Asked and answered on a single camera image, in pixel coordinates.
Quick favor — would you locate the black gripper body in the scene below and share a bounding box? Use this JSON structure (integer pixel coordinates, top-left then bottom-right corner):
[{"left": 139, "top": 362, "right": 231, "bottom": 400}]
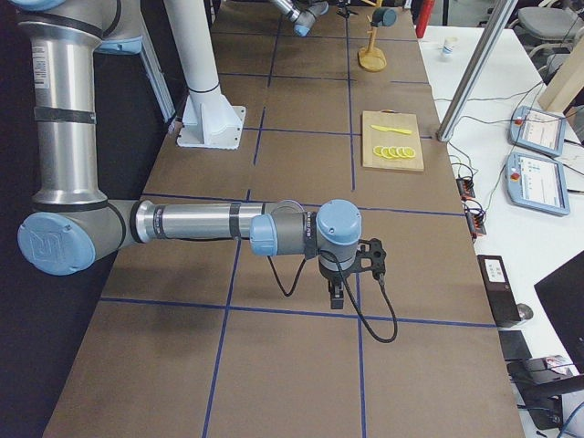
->
[{"left": 318, "top": 262, "right": 359, "bottom": 292}]

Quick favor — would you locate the dark teal mug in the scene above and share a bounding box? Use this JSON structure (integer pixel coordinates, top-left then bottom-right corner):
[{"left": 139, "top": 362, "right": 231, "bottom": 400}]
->
[{"left": 370, "top": 7, "right": 398, "bottom": 27}]

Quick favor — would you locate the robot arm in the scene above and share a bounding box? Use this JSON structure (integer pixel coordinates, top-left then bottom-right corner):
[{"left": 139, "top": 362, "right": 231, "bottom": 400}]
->
[
  {"left": 16, "top": 1, "right": 365, "bottom": 309},
  {"left": 270, "top": 0, "right": 329, "bottom": 37}
]

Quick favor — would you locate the wooden cup storage rack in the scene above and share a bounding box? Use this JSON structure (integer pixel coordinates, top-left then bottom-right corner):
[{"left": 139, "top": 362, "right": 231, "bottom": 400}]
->
[{"left": 358, "top": 16, "right": 387, "bottom": 72}]

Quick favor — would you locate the paper cup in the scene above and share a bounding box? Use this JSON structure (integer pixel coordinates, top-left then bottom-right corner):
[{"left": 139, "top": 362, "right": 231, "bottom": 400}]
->
[{"left": 441, "top": 36, "right": 458, "bottom": 60}]

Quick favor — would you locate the lemon slice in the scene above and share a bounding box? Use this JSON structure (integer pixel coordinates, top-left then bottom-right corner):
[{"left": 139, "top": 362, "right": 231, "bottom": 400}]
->
[
  {"left": 401, "top": 147, "right": 416, "bottom": 159},
  {"left": 381, "top": 147, "right": 394, "bottom": 159}
]

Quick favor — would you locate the bamboo cutting board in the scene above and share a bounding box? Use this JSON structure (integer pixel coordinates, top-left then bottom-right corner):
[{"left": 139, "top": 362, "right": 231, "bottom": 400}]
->
[{"left": 361, "top": 110, "right": 424, "bottom": 172}]

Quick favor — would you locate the orange connector block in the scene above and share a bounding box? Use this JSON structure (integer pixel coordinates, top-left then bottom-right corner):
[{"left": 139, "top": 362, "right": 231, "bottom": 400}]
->
[
  {"left": 455, "top": 176, "right": 475, "bottom": 201},
  {"left": 464, "top": 207, "right": 486, "bottom": 239}
]

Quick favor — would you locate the yellow plastic knife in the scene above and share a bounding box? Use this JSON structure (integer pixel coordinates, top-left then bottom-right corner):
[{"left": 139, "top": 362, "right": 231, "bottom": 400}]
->
[{"left": 370, "top": 124, "right": 413, "bottom": 135}]

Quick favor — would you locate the black power box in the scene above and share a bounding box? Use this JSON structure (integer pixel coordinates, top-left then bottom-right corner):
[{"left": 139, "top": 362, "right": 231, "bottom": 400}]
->
[{"left": 477, "top": 255, "right": 521, "bottom": 328}]

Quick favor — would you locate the black computer mouse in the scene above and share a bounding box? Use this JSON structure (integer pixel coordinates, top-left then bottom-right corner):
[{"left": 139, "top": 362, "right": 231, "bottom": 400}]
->
[{"left": 516, "top": 303, "right": 534, "bottom": 321}]

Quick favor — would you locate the teach pendant near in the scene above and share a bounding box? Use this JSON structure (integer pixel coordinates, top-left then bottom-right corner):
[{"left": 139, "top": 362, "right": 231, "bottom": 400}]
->
[{"left": 506, "top": 152, "right": 570, "bottom": 216}]

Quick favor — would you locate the teach pendant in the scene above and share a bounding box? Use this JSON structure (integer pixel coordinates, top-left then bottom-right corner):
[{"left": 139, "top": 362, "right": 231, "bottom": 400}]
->
[
  {"left": 509, "top": 106, "right": 567, "bottom": 158},
  {"left": 506, "top": 152, "right": 570, "bottom": 216}
]

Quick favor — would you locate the black monitor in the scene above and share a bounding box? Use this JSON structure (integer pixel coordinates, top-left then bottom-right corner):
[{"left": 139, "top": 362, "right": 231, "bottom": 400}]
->
[{"left": 535, "top": 257, "right": 584, "bottom": 373}]

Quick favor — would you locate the teach pendant far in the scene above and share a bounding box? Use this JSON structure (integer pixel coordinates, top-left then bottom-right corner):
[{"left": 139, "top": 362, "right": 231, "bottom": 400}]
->
[{"left": 509, "top": 106, "right": 567, "bottom": 158}]

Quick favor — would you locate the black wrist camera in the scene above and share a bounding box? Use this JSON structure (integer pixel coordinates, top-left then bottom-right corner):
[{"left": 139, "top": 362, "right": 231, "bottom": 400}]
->
[
  {"left": 337, "top": 0, "right": 359, "bottom": 20},
  {"left": 358, "top": 238, "right": 387, "bottom": 282}
]

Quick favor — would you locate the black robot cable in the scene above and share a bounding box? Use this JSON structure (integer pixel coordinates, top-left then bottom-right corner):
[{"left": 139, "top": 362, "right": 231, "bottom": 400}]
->
[{"left": 266, "top": 253, "right": 399, "bottom": 343}]

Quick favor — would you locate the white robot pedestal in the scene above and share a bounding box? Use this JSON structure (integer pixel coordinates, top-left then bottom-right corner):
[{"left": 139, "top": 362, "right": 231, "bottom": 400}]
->
[{"left": 164, "top": 0, "right": 246, "bottom": 150}]

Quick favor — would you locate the aluminium frame post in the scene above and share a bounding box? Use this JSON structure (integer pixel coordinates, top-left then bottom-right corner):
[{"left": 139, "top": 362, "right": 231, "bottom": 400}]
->
[{"left": 436, "top": 0, "right": 517, "bottom": 142}]

